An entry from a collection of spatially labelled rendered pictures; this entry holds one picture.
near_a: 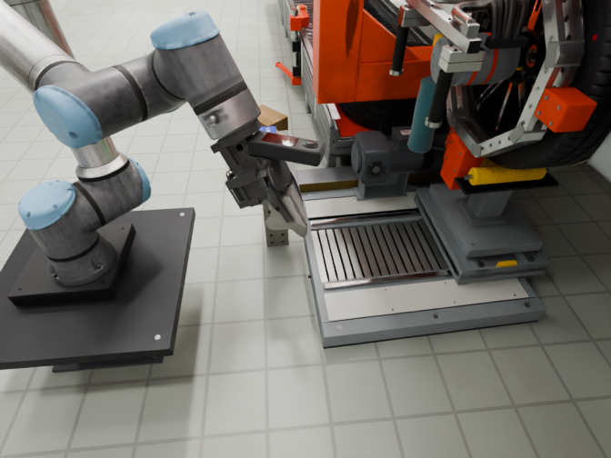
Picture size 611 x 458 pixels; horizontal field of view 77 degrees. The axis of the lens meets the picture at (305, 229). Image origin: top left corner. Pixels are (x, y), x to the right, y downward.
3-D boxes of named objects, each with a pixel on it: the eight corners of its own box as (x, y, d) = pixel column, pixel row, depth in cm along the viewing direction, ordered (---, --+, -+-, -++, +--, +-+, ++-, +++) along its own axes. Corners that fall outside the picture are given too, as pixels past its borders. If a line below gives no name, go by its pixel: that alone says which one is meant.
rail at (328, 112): (345, 158, 196) (348, 118, 180) (326, 159, 195) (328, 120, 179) (291, 12, 370) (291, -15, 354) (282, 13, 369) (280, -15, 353)
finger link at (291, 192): (287, 233, 73) (264, 191, 69) (315, 224, 70) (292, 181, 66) (283, 242, 70) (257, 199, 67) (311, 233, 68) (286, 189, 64)
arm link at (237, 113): (256, 82, 60) (231, 98, 52) (271, 111, 62) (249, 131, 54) (213, 104, 64) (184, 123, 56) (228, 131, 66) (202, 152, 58)
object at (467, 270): (543, 275, 153) (554, 259, 146) (455, 285, 149) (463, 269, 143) (484, 195, 188) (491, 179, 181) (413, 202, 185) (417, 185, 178)
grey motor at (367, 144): (440, 204, 184) (461, 140, 159) (354, 212, 180) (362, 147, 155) (426, 181, 197) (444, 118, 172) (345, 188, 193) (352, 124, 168)
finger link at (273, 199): (290, 214, 67) (265, 170, 63) (298, 211, 66) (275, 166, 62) (282, 227, 63) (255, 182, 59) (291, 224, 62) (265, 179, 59)
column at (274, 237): (288, 244, 176) (285, 169, 147) (266, 246, 175) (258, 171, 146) (286, 229, 183) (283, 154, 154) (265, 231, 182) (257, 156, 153)
